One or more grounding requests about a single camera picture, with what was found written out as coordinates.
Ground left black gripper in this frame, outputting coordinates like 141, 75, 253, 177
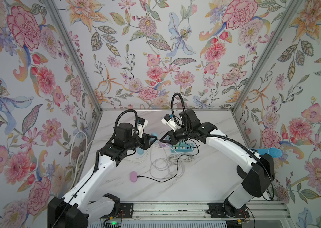
124, 133, 158, 151

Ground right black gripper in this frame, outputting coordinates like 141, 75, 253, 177
160, 129, 194, 147

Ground black charging cable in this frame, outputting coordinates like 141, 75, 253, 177
137, 136, 201, 183

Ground pink earbud case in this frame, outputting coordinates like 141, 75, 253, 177
130, 172, 138, 182

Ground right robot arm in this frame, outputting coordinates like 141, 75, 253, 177
160, 109, 274, 218

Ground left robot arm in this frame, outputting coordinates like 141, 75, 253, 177
47, 118, 157, 228

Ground teal power strip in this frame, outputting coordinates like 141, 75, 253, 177
170, 142, 195, 153

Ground purple power strip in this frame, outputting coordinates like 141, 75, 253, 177
159, 142, 172, 149

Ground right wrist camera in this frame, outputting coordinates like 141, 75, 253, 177
161, 114, 180, 132

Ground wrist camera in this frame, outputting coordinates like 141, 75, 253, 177
161, 114, 180, 132
136, 117, 149, 138

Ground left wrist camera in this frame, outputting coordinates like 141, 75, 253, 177
136, 117, 149, 138

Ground white coiled cables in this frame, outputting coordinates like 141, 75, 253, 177
69, 129, 196, 183

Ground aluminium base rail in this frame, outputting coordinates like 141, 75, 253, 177
120, 200, 291, 221

